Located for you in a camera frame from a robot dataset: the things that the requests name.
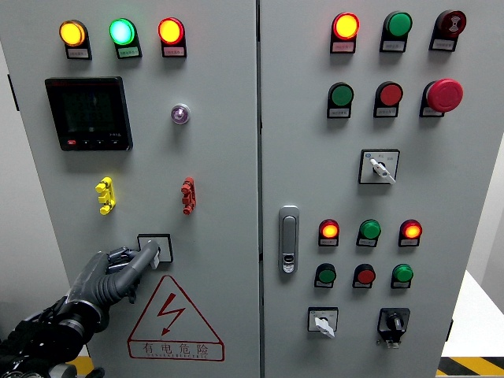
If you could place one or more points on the red warning triangle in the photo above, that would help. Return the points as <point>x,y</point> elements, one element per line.
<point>170,307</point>

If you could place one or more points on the black and yellow striped tape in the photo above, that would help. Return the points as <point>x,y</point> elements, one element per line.
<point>472,366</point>
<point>84,364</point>

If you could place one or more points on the pale grey cabinet door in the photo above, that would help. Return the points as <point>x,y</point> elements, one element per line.
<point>315,157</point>
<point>220,177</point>

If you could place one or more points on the black display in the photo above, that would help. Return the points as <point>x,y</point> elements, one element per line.
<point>92,113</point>

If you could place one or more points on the white lamp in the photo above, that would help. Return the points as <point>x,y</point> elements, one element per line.
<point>180,114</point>

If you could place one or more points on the silver door lock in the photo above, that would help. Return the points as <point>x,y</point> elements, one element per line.
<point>289,236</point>

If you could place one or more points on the black door hinge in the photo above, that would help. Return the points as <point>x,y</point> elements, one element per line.
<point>13,93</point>
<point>449,330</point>

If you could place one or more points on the small label plate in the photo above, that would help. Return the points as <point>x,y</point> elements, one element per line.
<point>362,284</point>
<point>431,111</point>
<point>366,242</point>
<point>400,284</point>
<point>129,51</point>
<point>328,242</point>
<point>174,51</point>
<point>339,112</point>
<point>343,46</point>
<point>386,112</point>
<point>323,284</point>
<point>393,45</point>
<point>408,242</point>
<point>78,53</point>
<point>443,45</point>

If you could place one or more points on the small green push button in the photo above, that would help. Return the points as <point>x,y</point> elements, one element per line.
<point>327,275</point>

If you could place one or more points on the small red lamp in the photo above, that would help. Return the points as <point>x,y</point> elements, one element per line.
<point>411,230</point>
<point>329,230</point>

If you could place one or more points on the large yellow lamp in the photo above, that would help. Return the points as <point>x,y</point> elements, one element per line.
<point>72,33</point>

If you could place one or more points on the large bright green lamp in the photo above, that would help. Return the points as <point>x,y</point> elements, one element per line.
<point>121,31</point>

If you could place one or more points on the large red lit lamp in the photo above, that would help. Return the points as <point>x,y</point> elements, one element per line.
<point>346,26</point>
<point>171,30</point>

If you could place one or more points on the small red push button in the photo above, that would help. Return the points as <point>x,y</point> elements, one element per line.
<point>365,276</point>

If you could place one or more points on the small green lamp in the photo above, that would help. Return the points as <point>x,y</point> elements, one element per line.
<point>370,229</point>

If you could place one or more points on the small raised green button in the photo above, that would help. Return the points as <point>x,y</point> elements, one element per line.
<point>402,273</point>

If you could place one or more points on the large green push button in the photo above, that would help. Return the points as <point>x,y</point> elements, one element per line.
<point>342,94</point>

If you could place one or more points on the large red push button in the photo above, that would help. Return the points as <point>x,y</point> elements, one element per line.
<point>391,94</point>

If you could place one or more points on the large red stop button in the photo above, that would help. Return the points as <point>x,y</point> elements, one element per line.
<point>444,95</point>

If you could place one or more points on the large dark green lamp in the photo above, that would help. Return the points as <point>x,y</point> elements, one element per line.
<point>399,23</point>

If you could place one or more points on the dark red buzzer lamp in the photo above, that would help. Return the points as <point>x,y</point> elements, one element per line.
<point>452,23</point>

